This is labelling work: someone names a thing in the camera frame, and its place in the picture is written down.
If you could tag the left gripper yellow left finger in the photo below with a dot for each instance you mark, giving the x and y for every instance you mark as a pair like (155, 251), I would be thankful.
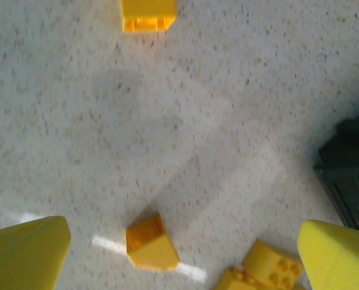
(22, 256)

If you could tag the yellow lego brick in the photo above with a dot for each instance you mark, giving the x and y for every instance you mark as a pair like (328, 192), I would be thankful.
(149, 12)
(270, 262)
(234, 281)
(152, 247)

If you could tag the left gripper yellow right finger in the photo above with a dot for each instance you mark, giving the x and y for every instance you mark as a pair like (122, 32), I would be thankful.
(339, 259)

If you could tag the black plastic bin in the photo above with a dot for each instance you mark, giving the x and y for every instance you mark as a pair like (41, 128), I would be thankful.
(348, 166)

